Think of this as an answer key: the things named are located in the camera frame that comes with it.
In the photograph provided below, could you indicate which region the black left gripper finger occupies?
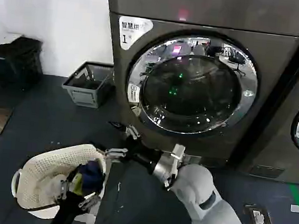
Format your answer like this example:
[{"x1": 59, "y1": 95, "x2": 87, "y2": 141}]
[
  {"x1": 57, "y1": 165, "x2": 83, "y2": 203},
  {"x1": 77, "y1": 188, "x2": 103, "y2": 211}
]

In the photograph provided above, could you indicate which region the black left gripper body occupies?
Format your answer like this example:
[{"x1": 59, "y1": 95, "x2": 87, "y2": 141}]
[{"x1": 48, "y1": 190, "x2": 91, "y2": 224}]

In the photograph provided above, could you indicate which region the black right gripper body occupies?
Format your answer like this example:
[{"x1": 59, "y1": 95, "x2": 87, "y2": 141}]
[{"x1": 122, "y1": 141, "x2": 165, "y2": 176}]

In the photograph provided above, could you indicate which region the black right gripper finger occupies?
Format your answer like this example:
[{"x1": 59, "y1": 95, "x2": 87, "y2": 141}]
[
  {"x1": 91, "y1": 144, "x2": 130, "y2": 165},
  {"x1": 106, "y1": 120, "x2": 142, "y2": 145}
]

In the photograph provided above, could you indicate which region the dark blue cloth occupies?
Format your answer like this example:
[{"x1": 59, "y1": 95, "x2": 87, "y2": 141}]
[{"x1": 74, "y1": 159, "x2": 107, "y2": 196}]

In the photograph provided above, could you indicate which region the white cloth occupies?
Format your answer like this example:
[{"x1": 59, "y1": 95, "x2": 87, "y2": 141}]
[{"x1": 35, "y1": 172, "x2": 67, "y2": 203}]

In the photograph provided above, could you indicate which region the yellow-green cloth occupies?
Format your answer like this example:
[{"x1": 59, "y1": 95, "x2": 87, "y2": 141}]
[{"x1": 71, "y1": 172, "x2": 85, "y2": 195}]

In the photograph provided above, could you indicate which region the white perforated laundry basket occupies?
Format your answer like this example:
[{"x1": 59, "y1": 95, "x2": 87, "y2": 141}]
[{"x1": 8, "y1": 136, "x2": 110, "y2": 224}]

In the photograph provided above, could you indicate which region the grey plastic crate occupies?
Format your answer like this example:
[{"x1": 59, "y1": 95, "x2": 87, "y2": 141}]
[{"x1": 61, "y1": 59, "x2": 118, "y2": 111}]

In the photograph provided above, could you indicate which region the round glass dryer door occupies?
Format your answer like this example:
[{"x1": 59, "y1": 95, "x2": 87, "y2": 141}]
[{"x1": 120, "y1": 22, "x2": 263, "y2": 141}]

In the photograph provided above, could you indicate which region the white number sticker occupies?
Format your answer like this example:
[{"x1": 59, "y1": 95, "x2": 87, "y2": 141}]
[{"x1": 115, "y1": 15, "x2": 154, "y2": 53}]

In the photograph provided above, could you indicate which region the white power plug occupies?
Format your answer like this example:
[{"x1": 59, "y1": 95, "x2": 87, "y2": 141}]
[{"x1": 251, "y1": 210, "x2": 265, "y2": 224}]

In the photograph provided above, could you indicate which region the black storage bag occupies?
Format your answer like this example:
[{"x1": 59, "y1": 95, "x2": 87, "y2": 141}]
[{"x1": 0, "y1": 34, "x2": 47, "y2": 94}]

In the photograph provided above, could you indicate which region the grey dryer with number sticker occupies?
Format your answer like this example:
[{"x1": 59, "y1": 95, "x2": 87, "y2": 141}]
[{"x1": 89, "y1": 0, "x2": 299, "y2": 182}]

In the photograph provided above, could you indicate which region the grey dryer without sticker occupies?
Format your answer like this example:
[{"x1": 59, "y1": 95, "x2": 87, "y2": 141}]
[{"x1": 238, "y1": 0, "x2": 299, "y2": 184}]

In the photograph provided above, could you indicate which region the black floor socket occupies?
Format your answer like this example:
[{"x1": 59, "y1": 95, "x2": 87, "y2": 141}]
[{"x1": 242, "y1": 203, "x2": 276, "y2": 224}]

